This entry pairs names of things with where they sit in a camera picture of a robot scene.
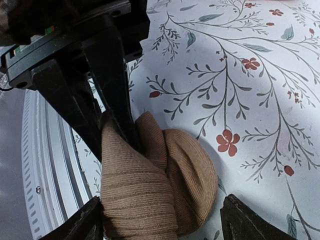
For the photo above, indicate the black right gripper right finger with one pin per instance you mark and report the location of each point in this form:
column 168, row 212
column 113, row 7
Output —
column 239, row 222

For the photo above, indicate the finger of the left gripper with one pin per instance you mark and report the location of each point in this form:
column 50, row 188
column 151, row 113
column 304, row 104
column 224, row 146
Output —
column 69, row 93
column 105, row 55

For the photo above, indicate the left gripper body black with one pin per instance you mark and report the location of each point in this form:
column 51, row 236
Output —
column 31, row 31

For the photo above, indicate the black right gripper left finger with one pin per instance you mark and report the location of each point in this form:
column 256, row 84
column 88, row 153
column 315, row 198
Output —
column 85, row 224

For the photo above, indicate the tan ribbed sock brown cuff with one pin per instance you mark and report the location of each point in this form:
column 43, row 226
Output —
column 165, row 193

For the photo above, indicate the floral patterned table mat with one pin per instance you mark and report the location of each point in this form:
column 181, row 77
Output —
column 243, row 77

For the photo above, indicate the aluminium front rail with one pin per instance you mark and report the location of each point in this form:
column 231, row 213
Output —
column 54, row 181

